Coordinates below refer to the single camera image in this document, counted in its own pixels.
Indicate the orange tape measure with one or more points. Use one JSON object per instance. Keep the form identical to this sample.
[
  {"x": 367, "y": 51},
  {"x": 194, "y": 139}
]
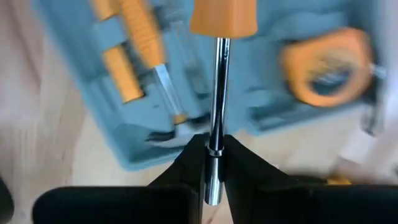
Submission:
[{"x": 298, "y": 62}]

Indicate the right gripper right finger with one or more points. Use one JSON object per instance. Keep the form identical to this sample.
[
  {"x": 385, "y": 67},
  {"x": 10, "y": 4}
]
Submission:
[{"x": 295, "y": 205}]

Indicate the blue-grey plastic tool case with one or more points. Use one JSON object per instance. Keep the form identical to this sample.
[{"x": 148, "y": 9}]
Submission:
[{"x": 140, "y": 140}]

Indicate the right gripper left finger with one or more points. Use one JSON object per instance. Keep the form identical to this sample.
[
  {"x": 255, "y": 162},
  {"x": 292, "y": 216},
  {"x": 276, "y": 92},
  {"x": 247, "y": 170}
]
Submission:
[{"x": 124, "y": 205}]

